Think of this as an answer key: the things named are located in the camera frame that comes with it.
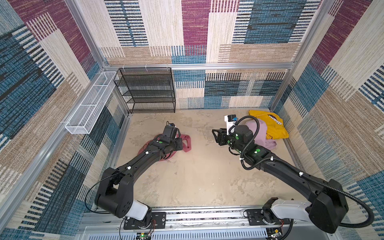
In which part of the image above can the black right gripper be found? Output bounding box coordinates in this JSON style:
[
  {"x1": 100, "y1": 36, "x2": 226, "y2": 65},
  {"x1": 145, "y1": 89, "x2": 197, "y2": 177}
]
[{"x1": 211, "y1": 127, "x2": 245, "y2": 154}]

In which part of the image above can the magenta cloth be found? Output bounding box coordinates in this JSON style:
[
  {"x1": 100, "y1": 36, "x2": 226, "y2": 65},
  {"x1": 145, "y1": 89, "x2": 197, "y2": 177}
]
[{"x1": 138, "y1": 134, "x2": 192, "y2": 162}]

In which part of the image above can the light pink cloth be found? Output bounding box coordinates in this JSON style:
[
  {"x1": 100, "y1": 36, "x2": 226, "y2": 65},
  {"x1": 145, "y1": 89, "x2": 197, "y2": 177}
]
[{"x1": 246, "y1": 119, "x2": 277, "y2": 150}]

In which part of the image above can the yellow cloth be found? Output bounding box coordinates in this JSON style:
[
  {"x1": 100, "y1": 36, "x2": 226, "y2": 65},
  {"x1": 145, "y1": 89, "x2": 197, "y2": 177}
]
[{"x1": 249, "y1": 110, "x2": 289, "y2": 140}]

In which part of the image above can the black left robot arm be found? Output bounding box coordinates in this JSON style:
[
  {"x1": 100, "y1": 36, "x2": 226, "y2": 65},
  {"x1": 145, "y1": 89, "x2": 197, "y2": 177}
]
[{"x1": 95, "y1": 124, "x2": 183, "y2": 221}]

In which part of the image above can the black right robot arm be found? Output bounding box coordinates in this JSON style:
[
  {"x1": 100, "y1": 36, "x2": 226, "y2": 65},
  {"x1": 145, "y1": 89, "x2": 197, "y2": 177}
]
[{"x1": 212, "y1": 126, "x2": 349, "y2": 234}]

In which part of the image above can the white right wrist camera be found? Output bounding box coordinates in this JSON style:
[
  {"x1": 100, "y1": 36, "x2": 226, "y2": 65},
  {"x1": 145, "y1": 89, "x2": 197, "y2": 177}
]
[{"x1": 224, "y1": 115, "x2": 238, "y2": 135}]

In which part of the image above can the black corrugated cable hose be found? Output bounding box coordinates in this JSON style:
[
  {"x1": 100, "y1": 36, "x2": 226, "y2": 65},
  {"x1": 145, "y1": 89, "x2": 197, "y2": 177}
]
[{"x1": 227, "y1": 115, "x2": 375, "y2": 240}]

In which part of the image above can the black wire shelf rack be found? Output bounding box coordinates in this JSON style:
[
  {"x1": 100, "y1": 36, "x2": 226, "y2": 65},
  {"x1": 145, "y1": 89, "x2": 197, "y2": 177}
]
[{"x1": 115, "y1": 68, "x2": 176, "y2": 114}]

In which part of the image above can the aluminium front rail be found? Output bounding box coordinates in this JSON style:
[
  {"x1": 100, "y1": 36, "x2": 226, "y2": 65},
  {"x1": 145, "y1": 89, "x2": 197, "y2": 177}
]
[{"x1": 76, "y1": 206, "x2": 325, "y2": 237}]

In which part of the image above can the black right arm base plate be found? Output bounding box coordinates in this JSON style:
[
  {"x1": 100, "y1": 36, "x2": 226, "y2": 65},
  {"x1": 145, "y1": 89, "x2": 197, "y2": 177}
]
[{"x1": 243, "y1": 209, "x2": 291, "y2": 226}]

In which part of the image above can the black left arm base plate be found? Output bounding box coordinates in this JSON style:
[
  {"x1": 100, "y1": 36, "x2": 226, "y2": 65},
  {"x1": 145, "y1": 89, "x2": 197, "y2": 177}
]
[{"x1": 123, "y1": 212, "x2": 167, "y2": 230}]

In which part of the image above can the white mesh wall basket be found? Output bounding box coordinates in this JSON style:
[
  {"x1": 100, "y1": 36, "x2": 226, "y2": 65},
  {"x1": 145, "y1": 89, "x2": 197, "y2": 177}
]
[{"x1": 65, "y1": 72, "x2": 117, "y2": 135}]

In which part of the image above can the white slotted cable duct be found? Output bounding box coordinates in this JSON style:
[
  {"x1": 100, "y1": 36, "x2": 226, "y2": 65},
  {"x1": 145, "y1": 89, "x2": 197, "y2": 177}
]
[{"x1": 124, "y1": 227, "x2": 268, "y2": 240}]

